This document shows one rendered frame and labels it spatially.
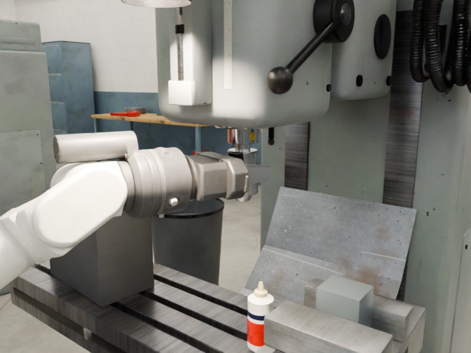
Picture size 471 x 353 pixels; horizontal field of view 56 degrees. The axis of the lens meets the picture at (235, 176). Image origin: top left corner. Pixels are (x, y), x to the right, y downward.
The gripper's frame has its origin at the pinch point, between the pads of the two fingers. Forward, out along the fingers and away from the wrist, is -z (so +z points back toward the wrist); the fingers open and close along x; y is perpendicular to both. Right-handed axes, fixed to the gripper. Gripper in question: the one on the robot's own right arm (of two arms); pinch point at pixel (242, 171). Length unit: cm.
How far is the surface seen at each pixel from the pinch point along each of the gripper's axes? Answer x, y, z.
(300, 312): -14.0, 16.7, 0.1
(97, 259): 21.8, 18.2, 16.6
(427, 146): -3.8, -1.4, -40.4
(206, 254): 160, 86, -84
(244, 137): -2.1, -5.4, 1.1
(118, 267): 22.5, 21.0, 12.6
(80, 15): 770, -130, -179
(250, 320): -4.0, 22.5, 1.0
